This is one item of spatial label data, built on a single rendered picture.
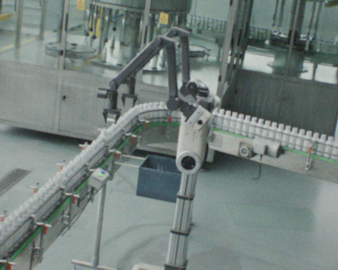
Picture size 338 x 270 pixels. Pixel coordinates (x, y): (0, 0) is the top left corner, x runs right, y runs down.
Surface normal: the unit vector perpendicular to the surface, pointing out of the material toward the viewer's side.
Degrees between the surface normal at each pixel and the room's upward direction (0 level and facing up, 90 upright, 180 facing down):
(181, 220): 90
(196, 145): 101
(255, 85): 90
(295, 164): 90
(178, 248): 90
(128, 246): 0
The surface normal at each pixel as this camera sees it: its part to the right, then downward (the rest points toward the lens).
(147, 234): 0.13, -0.95
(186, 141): -0.21, 0.43
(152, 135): 0.68, 0.29
